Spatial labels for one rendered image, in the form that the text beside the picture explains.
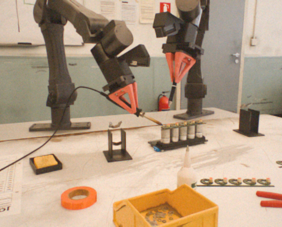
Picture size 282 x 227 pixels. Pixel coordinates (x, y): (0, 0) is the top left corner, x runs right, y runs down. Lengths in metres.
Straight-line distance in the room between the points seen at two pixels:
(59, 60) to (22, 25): 2.29
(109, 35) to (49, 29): 0.31
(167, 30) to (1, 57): 2.68
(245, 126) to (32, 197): 0.66
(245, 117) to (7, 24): 2.71
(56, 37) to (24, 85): 2.31
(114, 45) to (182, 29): 0.18
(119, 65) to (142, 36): 2.79
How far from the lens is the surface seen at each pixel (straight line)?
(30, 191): 0.57
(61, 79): 0.94
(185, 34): 0.73
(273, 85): 4.75
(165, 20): 0.69
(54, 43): 0.96
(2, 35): 3.22
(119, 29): 0.70
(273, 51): 4.70
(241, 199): 0.53
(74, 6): 0.84
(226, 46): 4.05
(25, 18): 3.23
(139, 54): 0.71
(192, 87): 1.11
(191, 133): 0.77
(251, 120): 0.96
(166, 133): 0.72
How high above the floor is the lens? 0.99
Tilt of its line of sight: 10 degrees down
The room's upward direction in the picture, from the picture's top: straight up
